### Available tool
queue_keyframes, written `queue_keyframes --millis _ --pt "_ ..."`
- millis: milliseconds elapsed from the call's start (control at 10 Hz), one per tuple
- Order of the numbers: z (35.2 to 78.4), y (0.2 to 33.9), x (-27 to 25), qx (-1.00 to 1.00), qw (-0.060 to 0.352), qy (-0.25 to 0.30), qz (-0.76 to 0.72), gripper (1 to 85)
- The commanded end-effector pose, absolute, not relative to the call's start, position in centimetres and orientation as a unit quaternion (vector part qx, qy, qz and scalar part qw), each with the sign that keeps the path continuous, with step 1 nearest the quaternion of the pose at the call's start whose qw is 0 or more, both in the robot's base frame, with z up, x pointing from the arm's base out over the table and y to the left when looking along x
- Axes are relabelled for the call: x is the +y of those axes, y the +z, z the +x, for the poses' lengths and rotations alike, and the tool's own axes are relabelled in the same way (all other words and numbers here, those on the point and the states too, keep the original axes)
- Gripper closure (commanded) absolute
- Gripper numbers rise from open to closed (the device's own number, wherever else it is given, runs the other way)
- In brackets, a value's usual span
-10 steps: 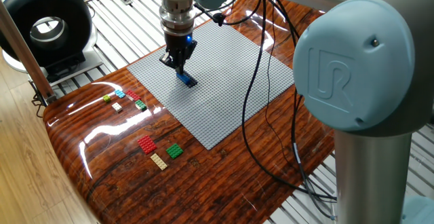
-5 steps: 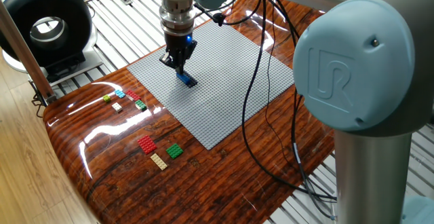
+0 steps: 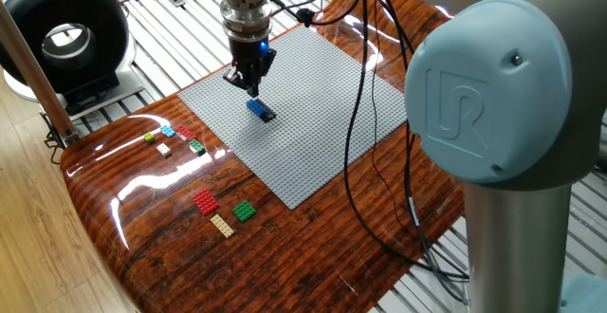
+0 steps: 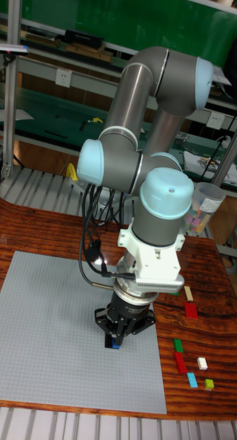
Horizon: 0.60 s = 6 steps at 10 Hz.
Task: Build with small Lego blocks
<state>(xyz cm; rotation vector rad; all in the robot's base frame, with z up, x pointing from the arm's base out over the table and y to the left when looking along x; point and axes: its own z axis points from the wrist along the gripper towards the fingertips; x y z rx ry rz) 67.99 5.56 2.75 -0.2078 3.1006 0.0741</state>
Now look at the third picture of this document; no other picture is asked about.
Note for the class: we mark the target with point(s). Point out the red long Lego brick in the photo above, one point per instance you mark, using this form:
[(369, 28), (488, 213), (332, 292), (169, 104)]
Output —
[(186, 133)]

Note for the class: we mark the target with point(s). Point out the lime green Lego brick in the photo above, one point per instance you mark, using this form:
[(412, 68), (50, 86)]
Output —
[(149, 137)]

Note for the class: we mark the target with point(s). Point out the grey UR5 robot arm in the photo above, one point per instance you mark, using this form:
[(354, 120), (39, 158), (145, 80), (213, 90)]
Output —
[(493, 90)]

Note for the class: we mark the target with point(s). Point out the grey Lego baseplate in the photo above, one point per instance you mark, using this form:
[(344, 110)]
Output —
[(308, 137)]

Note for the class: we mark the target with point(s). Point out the green square Lego plate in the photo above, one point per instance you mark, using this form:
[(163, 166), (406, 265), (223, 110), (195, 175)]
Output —
[(244, 211)]

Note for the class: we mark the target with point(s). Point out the wood pattern table mat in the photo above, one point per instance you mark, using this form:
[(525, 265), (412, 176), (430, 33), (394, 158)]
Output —
[(284, 265)]

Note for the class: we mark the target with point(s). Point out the red wide Lego plate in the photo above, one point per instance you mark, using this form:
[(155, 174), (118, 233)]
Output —
[(206, 202)]

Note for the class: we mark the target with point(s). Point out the light blue Lego brick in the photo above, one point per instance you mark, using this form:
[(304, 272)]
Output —
[(168, 131)]

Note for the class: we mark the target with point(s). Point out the tan Lego plate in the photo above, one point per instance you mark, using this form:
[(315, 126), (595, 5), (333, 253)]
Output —
[(222, 226)]

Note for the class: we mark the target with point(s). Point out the green small Lego brick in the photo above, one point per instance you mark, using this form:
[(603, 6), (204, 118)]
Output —
[(197, 147)]

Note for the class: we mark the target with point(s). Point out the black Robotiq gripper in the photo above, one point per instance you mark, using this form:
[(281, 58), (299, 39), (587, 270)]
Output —
[(249, 57)]

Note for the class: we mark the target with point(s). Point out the white Lego brick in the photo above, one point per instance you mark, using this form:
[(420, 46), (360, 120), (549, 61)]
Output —
[(163, 150)]

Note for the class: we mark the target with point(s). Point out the black Lego plate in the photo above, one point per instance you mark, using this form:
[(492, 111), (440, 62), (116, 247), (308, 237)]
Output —
[(270, 113)]

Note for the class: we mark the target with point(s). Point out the brown wooden pole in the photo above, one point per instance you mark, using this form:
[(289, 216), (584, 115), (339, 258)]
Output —
[(39, 85)]

